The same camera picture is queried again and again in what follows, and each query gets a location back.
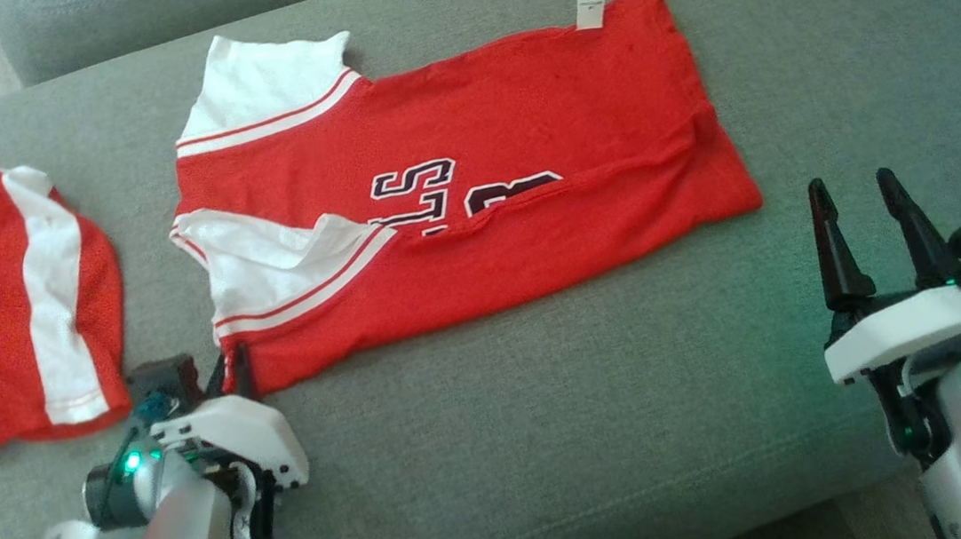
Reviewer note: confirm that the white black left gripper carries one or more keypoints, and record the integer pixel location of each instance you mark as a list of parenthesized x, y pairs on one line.
[(248, 437)]

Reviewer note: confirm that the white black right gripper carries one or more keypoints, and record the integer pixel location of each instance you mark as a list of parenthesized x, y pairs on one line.
[(906, 327)]

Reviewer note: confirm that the red white Bulls jersey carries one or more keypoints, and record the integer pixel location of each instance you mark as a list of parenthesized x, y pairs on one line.
[(519, 123)]

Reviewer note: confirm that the grey fabric sofa seat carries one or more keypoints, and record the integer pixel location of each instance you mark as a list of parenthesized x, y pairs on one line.
[(552, 440)]

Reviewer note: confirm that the grey sofa back cushion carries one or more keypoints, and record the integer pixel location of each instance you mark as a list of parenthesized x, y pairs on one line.
[(195, 14)]

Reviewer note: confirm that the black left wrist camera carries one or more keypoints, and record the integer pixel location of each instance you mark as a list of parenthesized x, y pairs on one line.
[(166, 374)]

